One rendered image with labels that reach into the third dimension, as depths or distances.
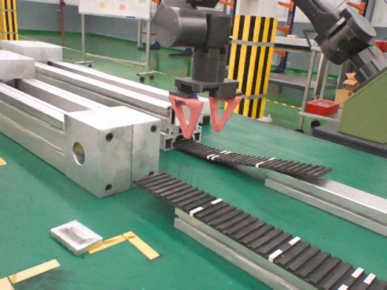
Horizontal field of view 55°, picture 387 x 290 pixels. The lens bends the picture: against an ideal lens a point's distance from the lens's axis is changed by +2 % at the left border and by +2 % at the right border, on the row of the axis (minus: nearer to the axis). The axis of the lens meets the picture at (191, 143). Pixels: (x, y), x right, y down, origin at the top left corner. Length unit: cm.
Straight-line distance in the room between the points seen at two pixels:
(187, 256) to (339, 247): 18
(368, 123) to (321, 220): 47
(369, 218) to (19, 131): 55
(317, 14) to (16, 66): 69
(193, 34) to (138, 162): 21
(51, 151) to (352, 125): 68
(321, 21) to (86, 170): 70
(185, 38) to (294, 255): 34
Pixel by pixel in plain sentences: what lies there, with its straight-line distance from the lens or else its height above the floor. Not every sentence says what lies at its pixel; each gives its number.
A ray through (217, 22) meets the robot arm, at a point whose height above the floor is 101.
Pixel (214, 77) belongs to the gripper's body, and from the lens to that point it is 61.
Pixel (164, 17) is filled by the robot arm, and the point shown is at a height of 101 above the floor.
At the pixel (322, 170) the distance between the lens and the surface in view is 55.
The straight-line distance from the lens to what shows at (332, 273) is 36.
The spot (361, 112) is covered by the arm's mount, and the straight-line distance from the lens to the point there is 94.
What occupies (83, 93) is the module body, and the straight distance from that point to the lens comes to 87.
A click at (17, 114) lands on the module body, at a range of 68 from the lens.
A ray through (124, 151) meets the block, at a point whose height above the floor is 84.
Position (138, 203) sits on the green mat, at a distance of 48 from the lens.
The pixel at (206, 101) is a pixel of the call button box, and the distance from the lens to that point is 85.
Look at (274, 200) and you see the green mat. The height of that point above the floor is 78.
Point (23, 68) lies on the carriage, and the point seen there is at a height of 89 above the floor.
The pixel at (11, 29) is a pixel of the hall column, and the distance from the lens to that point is 1088.
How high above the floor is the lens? 101
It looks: 18 degrees down
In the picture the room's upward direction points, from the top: 5 degrees clockwise
